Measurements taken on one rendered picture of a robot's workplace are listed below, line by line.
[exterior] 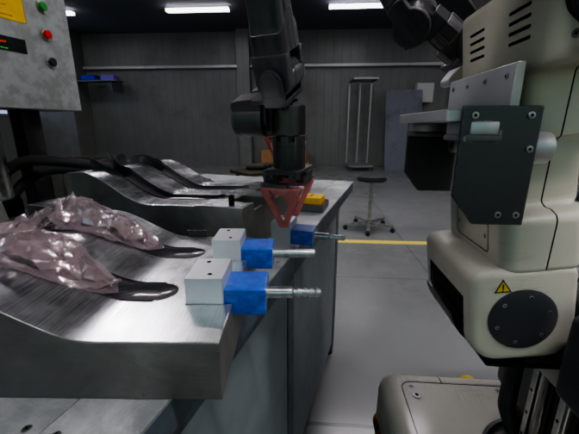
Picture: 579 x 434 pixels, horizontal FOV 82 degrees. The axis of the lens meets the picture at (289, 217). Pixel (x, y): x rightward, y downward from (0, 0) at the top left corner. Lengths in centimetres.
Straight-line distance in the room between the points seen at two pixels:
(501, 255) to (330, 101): 830
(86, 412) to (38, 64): 119
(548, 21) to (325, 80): 834
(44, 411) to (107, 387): 5
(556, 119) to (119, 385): 62
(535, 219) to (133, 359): 54
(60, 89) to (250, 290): 120
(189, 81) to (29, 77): 811
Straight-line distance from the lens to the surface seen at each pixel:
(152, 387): 33
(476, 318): 63
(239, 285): 33
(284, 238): 60
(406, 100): 873
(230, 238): 43
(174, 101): 949
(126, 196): 68
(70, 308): 36
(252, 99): 58
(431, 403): 112
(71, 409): 35
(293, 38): 55
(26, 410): 37
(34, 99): 137
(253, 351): 64
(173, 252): 49
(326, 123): 877
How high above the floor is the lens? 102
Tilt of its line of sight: 15 degrees down
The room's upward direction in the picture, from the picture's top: straight up
